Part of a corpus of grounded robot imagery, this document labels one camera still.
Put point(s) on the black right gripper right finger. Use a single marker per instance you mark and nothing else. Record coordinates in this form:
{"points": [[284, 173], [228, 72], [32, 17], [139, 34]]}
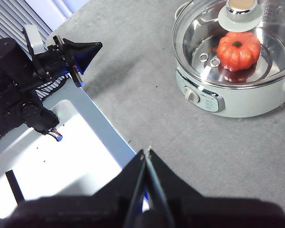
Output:
{"points": [[216, 213]]}

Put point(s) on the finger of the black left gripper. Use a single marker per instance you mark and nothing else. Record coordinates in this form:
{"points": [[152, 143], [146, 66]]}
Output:
{"points": [[84, 63], [83, 47]]}

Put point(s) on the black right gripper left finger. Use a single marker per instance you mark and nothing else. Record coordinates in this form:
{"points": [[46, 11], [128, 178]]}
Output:
{"points": [[85, 211]]}

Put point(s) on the orange toy pumpkin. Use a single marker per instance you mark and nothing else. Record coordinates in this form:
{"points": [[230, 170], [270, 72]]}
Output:
{"points": [[237, 54]]}

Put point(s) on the glass lid with green knob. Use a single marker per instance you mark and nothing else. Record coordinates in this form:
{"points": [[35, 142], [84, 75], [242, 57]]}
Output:
{"points": [[240, 21]]}

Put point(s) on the pale green electric pot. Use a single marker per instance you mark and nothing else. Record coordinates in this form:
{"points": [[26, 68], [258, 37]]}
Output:
{"points": [[251, 104]]}

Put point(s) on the ribbed grey panel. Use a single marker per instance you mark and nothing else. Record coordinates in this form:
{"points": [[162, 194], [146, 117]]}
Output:
{"points": [[4, 21]]}

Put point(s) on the white robot stand platform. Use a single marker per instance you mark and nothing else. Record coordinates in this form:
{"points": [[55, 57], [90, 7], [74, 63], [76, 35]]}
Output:
{"points": [[73, 147]]}

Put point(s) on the black flat strip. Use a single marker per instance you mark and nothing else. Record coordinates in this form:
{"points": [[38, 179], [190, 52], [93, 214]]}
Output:
{"points": [[14, 187]]}

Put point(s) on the pale grey camera box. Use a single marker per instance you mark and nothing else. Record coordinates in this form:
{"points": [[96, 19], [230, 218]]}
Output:
{"points": [[34, 38]]}

